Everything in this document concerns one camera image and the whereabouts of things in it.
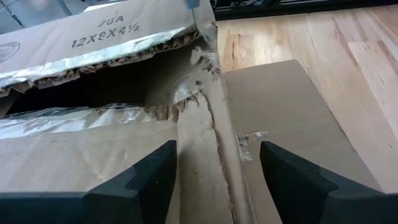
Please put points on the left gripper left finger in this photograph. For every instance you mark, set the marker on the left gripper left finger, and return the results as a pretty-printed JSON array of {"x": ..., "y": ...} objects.
[{"x": 93, "y": 208}]

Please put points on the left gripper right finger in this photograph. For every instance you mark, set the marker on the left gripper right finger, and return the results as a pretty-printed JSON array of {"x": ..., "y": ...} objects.
[{"x": 326, "y": 208}]

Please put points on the brown cardboard box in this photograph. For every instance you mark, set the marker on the brown cardboard box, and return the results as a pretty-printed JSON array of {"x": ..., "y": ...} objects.
[{"x": 280, "y": 109}]

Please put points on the black aluminium table frame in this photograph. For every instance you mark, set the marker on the black aluminium table frame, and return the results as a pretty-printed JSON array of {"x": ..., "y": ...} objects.
[{"x": 264, "y": 11}]

